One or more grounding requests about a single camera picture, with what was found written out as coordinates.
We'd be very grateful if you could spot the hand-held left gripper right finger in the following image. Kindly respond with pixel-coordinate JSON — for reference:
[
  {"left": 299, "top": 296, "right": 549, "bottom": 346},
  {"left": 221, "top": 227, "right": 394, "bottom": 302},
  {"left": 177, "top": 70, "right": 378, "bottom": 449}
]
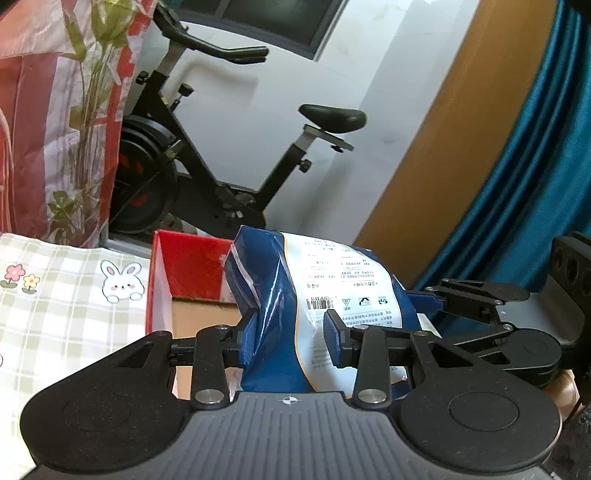
[{"left": 323, "top": 310, "right": 468, "bottom": 411}]

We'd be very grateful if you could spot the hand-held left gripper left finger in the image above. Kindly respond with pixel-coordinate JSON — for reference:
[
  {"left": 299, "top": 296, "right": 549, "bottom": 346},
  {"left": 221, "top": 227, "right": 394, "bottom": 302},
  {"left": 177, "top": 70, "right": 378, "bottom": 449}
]
[{"left": 110, "top": 307, "right": 260, "bottom": 411}]

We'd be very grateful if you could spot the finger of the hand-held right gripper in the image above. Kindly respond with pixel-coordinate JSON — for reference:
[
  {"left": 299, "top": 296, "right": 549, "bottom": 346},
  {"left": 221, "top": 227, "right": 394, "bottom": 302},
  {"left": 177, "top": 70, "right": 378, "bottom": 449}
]
[
  {"left": 418, "top": 322, "right": 515, "bottom": 365},
  {"left": 406, "top": 278, "right": 531, "bottom": 325}
]

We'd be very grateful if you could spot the blue and white plastic packet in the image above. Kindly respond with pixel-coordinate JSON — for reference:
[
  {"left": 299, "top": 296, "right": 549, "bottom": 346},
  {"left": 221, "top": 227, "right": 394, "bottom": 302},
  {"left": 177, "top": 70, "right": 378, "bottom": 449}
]
[{"left": 225, "top": 224, "right": 432, "bottom": 403}]

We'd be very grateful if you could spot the red strawberry print box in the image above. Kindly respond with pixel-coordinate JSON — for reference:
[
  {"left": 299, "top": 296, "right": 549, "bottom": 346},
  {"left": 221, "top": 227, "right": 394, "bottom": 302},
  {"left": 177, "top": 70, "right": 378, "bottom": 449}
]
[{"left": 145, "top": 229, "right": 251, "bottom": 403}]

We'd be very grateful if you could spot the black exercise bike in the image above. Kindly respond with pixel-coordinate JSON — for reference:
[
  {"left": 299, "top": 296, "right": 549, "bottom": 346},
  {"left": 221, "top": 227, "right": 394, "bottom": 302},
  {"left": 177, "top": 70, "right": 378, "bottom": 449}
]
[{"left": 108, "top": 4, "right": 368, "bottom": 236}]

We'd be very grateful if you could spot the brown wooden panel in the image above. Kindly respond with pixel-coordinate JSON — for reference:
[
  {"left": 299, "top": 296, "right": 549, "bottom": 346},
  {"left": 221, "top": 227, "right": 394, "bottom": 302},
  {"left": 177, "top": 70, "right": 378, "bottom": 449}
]
[{"left": 353, "top": 0, "right": 562, "bottom": 278}]

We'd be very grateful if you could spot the teal curtain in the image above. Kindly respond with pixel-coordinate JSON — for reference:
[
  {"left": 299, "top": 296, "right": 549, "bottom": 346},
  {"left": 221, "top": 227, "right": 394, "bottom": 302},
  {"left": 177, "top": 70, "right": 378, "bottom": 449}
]
[{"left": 410, "top": 0, "right": 591, "bottom": 297}]

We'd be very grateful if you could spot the checked bunny print tablecloth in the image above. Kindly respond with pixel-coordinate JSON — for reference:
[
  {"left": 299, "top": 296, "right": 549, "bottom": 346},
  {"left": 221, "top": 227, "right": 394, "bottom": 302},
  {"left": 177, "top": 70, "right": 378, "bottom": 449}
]
[{"left": 0, "top": 232, "right": 179, "bottom": 480}]

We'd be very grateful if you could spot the red plant print cloth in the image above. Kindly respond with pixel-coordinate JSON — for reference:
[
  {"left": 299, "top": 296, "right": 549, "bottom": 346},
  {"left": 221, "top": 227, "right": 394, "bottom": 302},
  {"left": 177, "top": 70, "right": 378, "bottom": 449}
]
[{"left": 0, "top": 0, "right": 160, "bottom": 248}]

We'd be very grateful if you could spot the dark window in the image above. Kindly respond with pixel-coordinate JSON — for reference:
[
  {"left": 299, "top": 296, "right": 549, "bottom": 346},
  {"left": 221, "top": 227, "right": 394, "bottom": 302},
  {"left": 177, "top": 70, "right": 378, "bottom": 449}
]
[{"left": 196, "top": 0, "right": 350, "bottom": 61}]

